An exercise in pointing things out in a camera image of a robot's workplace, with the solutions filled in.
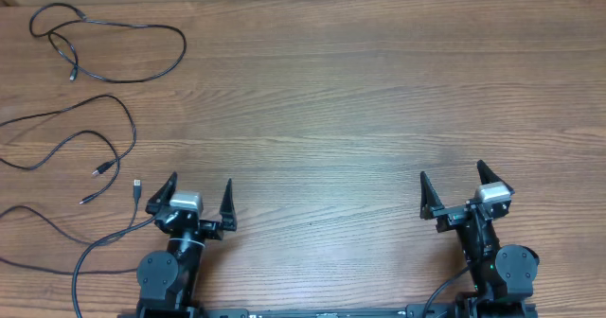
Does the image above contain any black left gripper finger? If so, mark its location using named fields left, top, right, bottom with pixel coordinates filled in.
left=145, top=171, right=178, bottom=215
left=220, top=179, right=238, bottom=232

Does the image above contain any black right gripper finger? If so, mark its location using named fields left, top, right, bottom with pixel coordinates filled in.
left=476, top=160, right=515, bottom=195
left=419, top=171, right=445, bottom=220

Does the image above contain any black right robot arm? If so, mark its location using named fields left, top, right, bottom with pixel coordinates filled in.
left=419, top=160, right=540, bottom=317

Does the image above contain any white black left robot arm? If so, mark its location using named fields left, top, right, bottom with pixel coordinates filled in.
left=71, top=173, right=238, bottom=318

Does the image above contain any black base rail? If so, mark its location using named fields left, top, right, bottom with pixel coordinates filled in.
left=117, top=304, right=538, bottom=318

